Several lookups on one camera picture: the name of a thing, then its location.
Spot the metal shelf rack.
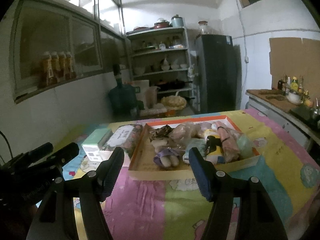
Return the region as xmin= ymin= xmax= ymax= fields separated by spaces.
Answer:
xmin=126 ymin=27 xmax=200 ymax=113

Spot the orange drink bottles row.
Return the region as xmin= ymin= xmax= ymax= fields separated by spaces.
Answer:
xmin=39 ymin=51 xmax=76 ymax=88

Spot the bear doll purple dress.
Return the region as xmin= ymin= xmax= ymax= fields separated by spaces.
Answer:
xmin=151 ymin=138 xmax=180 ymax=169

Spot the kitchen counter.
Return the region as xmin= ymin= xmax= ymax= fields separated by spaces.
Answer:
xmin=246 ymin=89 xmax=319 ymax=151

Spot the green plastic bagged cloth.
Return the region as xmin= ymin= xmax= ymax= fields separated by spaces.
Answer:
xmin=236 ymin=133 xmax=254 ymax=159

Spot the dark refrigerator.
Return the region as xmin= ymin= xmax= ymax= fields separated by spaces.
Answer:
xmin=195 ymin=34 xmax=238 ymax=113

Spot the yellow green bottle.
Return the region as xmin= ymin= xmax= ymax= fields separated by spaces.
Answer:
xmin=290 ymin=76 xmax=299 ymax=92

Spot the orange rimmed cardboard tray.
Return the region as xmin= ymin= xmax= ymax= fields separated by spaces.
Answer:
xmin=128 ymin=115 xmax=260 ymax=181

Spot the teal pot on shelf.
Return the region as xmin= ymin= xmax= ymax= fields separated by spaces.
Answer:
xmin=171 ymin=15 xmax=184 ymax=28

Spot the white bowl on counter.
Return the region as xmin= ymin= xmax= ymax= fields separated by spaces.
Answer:
xmin=286 ymin=92 xmax=303 ymax=105

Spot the metal kettle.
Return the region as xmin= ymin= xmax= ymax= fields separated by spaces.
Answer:
xmin=311 ymin=98 xmax=320 ymax=120

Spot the cardboard on wall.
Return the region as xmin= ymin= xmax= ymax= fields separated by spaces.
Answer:
xmin=269 ymin=37 xmax=320 ymax=100

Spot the leopard print plush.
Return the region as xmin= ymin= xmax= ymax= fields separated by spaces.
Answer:
xmin=149 ymin=125 xmax=173 ymax=141

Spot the floral tissue pack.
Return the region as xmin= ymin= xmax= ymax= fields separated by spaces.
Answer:
xmin=99 ymin=124 xmax=143 ymax=160

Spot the glass jar on fridge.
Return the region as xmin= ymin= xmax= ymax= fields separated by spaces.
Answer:
xmin=198 ymin=21 xmax=210 ymax=35

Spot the pink cloth pack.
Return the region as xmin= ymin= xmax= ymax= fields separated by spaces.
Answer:
xmin=216 ymin=121 xmax=240 ymax=163

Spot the green tissue box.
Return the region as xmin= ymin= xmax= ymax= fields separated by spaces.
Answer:
xmin=81 ymin=128 xmax=113 ymax=162

